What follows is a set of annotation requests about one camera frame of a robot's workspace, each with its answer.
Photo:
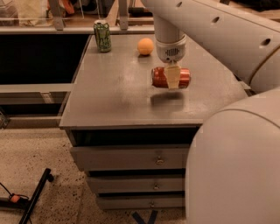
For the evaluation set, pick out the orange ball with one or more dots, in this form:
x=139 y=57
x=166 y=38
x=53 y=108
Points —
x=145 y=46

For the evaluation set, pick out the black stand leg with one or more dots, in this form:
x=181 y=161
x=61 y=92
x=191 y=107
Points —
x=21 y=202

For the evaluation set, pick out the green soda can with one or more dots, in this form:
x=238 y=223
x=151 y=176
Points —
x=102 y=36

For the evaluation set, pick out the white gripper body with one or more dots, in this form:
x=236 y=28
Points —
x=171 y=51

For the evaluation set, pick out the bottom grey drawer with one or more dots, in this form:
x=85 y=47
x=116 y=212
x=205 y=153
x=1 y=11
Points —
x=135 y=202

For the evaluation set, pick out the red coke can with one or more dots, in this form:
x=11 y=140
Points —
x=158 y=79

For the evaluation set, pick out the top grey drawer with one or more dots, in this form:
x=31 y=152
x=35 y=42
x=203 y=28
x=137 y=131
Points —
x=130 y=157

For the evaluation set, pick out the grey drawer cabinet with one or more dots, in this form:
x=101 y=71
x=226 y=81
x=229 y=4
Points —
x=112 y=102

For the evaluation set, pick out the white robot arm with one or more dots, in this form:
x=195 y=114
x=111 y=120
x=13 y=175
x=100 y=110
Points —
x=233 y=165

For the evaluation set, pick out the middle grey drawer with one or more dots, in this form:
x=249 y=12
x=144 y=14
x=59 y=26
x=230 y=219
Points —
x=137 y=184

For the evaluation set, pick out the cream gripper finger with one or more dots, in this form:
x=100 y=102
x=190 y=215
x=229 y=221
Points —
x=172 y=74

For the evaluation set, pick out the grey drawer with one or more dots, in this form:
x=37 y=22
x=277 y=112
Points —
x=130 y=157
x=135 y=202
x=137 y=184

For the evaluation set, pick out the metal railing frame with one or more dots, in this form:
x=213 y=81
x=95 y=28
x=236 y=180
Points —
x=50 y=16

